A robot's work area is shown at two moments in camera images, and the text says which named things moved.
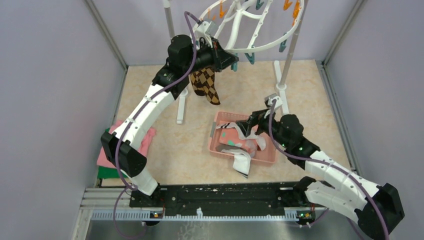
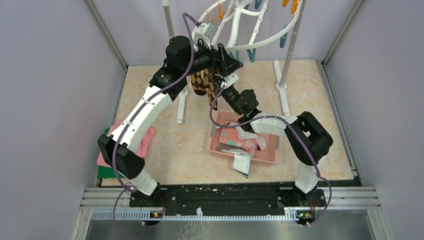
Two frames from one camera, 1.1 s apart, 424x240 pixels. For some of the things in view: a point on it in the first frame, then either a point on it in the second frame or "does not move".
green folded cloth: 106,172 does not move
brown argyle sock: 203,81 does not move
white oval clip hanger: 196,27 -> 236,44
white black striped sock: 241,162 does not move
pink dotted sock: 230,136 does not move
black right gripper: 257,117 -> 223,90
